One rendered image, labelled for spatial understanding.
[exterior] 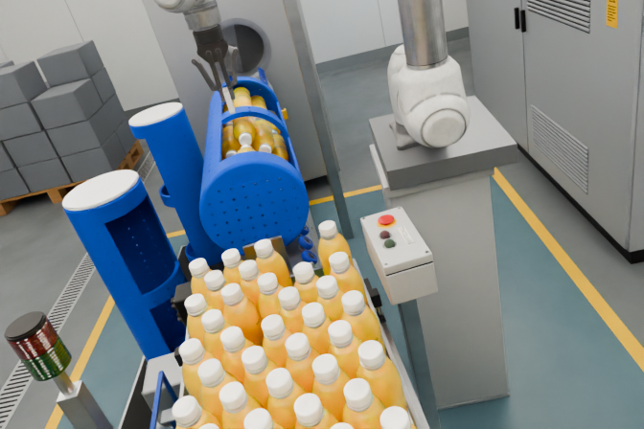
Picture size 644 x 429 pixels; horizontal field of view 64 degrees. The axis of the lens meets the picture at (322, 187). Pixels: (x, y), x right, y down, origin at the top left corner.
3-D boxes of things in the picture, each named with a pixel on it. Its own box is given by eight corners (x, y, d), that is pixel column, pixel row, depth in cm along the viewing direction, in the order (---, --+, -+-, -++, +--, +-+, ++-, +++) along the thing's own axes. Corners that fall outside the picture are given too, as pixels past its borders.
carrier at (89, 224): (146, 389, 217) (210, 376, 215) (48, 218, 177) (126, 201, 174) (162, 340, 242) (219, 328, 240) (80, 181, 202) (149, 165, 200)
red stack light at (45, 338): (62, 327, 88) (52, 309, 86) (52, 353, 82) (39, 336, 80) (26, 337, 87) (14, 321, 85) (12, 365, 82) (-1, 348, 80)
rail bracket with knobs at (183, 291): (222, 305, 133) (209, 275, 128) (222, 324, 127) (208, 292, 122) (185, 316, 133) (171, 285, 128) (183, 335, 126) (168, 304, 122)
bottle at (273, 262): (288, 327, 119) (266, 264, 110) (266, 319, 123) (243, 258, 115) (306, 307, 123) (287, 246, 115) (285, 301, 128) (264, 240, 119)
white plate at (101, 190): (48, 214, 177) (50, 217, 177) (124, 197, 174) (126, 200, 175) (80, 178, 201) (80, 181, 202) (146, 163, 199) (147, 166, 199)
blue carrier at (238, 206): (285, 136, 218) (272, 70, 205) (316, 245, 140) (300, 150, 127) (218, 148, 215) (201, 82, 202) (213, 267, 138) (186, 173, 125)
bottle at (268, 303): (313, 353, 110) (291, 287, 102) (285, 371, 108) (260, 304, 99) (299, 335, 116) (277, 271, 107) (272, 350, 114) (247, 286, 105)
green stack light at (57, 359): (76, 348, 90) (63, 327, 88) (66, 375, 84) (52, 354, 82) (40, 358, 90) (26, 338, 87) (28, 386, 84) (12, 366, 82)
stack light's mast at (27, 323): (90, 372, 93) (49, 305, 85) (81, 399, 87) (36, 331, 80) (57, 381, 92) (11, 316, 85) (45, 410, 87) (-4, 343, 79)
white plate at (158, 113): (166, 100, 277) (167, 101, 278) (119, 121, 262) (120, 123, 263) (192, 104, 258) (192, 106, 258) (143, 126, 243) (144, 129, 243)
